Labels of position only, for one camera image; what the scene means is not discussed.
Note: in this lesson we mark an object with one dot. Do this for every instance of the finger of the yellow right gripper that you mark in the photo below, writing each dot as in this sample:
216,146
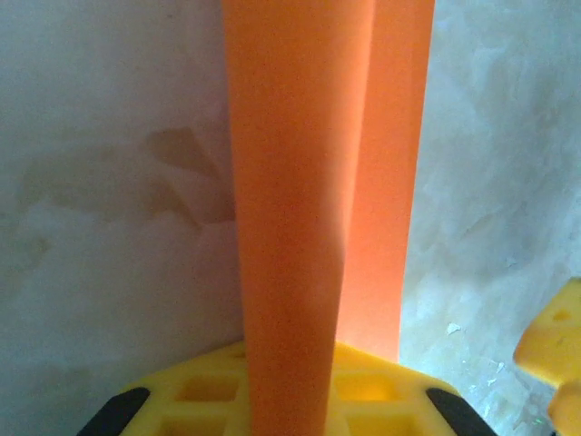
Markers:
554,336
567,413

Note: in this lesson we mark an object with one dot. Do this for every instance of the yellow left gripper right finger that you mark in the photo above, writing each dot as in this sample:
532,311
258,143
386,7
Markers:
386,409

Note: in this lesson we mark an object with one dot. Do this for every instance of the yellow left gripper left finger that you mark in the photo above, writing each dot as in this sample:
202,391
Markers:
163,411

